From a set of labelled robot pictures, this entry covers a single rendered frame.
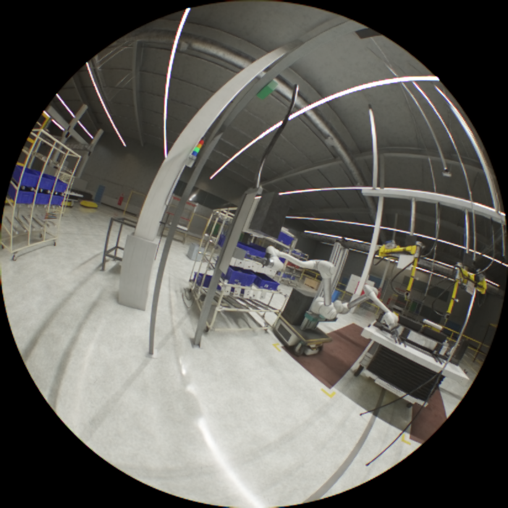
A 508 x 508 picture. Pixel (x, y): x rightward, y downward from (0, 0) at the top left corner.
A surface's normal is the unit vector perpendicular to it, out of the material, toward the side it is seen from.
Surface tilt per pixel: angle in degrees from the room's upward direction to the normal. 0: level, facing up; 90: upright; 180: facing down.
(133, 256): 90
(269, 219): 90
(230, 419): 0
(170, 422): 0
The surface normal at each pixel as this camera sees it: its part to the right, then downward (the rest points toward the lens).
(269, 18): -0.31, 0.95
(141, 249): 0.50, 0.22
